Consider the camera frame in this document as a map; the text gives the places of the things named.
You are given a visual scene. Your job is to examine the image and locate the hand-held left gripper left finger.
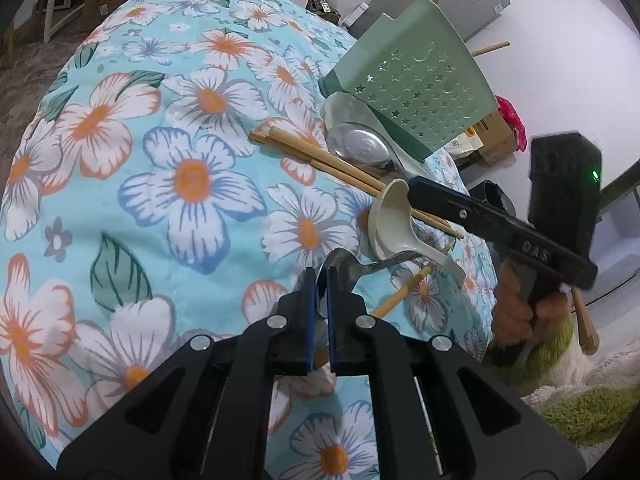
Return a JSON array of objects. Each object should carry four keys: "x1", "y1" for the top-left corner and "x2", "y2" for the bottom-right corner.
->
[{"x1": 57, "y1": 267, "x2": 317, "y2": 480}]

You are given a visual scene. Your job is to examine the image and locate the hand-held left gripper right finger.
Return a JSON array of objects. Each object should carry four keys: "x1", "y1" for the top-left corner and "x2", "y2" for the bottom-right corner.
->
[{"x1": 327, "y1": 266, "x2": 586, "y2": 480}]

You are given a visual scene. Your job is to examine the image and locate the floral blue blanket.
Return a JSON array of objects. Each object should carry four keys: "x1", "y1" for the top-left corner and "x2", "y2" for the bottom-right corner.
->
[{"x1": 0, "y1": 0, "x2": 496, "y2": 480}]

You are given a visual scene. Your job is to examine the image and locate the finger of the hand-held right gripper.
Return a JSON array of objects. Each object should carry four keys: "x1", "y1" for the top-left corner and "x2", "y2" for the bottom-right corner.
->
[{"x1": 407, "y1": 177, "x2": 531, "y2": 257}]

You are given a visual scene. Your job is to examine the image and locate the green perforated utensil holder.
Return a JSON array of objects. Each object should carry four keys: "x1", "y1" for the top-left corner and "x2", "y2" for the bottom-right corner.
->
[{"x1": 318, "y1": 0, "x2": 501, "y2": 163}]

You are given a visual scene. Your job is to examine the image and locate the fluffy green white garment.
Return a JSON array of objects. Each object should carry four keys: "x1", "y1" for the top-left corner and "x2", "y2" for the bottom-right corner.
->
[{"x1": 530, "y1": 340, "x2": 640, "y2": 453}]

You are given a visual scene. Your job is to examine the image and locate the person's right hand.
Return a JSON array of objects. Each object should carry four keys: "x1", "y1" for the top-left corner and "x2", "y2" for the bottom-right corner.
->
[{"x1": 491, "y1": 262, "x2": 575, "y2": 358}]

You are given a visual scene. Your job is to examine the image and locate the large metal spoon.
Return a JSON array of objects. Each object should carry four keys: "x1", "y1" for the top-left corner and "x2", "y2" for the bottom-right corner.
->
[{"x1": 326, "y1": 122, "x2": 418, "y2": 183}]

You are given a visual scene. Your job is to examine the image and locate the pink bag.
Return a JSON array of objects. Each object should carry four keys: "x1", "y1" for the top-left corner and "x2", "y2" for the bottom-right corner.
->
[{"x1": 495, "y1": 95, "x2": 529, "y2": 153}]

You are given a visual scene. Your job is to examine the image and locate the black trash can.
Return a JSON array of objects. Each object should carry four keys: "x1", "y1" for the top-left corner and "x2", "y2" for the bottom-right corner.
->
[{"x1": 467, "y1": 179, "x2": 517, "y2": 221}]

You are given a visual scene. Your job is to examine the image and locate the olive green bag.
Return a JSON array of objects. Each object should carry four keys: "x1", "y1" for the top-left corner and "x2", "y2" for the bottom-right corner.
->
[{"x1": 306, "y1": 0, "x2": 342, "y2": 23}]

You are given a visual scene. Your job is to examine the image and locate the pale grey spoon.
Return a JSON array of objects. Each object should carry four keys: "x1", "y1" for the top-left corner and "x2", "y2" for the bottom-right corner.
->
[{"x1": 322, "y1": 91, "x2": 383, "y2": 133}]

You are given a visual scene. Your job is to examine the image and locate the beige ceramic spoon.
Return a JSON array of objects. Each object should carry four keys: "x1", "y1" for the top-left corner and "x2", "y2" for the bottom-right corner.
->
[{"x1": 367, "y1": 178, "x2": 467, "y2": 282}]

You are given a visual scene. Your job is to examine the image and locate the small metal spoon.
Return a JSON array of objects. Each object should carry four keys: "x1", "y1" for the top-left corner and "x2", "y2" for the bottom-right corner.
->
[{"x1": 314, "y1": 247, "x2": 418, "y2": 321}]

